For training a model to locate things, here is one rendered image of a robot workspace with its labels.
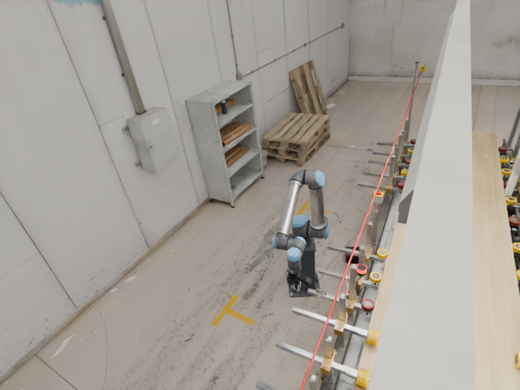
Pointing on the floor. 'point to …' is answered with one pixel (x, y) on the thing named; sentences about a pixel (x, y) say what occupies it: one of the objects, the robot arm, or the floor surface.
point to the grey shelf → (245, 165)
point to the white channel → (438, 244)
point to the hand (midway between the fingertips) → (299, 290)
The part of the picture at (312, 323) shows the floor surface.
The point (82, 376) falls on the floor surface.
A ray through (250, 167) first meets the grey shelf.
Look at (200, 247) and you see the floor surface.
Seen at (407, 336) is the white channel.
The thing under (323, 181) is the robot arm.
